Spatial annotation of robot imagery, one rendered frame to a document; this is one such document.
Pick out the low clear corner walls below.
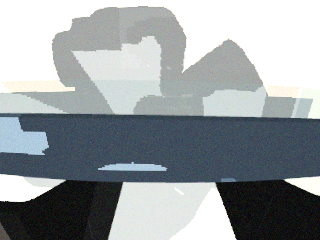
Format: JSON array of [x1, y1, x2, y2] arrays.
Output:
[[0, 79, 320, 119]]

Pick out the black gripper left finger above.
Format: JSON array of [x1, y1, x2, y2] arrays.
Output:
[[0, 180, 124, 240]]

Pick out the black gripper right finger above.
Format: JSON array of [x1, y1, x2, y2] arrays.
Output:
[[215, 180, 320, 240]]

